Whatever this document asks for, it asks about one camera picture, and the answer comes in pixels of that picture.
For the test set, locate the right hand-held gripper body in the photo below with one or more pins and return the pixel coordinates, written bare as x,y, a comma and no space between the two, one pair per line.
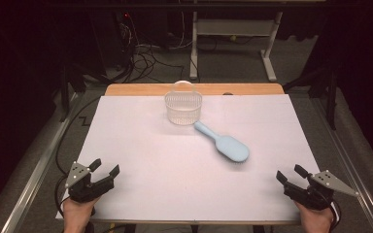
319,197

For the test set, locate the white table cover sheet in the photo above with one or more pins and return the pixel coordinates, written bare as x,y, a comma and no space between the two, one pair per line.
162,174

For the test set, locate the person's left hand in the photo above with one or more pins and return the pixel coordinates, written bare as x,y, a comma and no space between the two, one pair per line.
77,216

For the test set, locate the white plastic slotted basket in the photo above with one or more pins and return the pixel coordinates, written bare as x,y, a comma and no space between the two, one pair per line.
183,111

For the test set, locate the dark curtain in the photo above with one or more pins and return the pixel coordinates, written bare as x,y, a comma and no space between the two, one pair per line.
13,81
369,64

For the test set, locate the metal floor rail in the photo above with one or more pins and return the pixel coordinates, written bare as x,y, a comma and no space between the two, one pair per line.
339,145
40,165

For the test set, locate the black computer tower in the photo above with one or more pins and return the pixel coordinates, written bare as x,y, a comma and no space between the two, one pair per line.
110,39

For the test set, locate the black metal stand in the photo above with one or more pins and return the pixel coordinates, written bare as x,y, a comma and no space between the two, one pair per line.
65,97
332,103

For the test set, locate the light blue hairbrush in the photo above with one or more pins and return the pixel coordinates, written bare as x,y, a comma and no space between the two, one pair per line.
231,149

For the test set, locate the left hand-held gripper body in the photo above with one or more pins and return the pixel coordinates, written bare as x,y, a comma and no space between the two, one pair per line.
81,191

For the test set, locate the wooden table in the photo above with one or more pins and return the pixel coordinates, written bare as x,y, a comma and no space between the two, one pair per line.
136,89

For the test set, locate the white metal desk frame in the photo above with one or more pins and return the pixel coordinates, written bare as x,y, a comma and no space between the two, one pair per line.
233,27

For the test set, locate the person's right hand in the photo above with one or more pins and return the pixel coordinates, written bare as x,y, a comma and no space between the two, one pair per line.
317,221

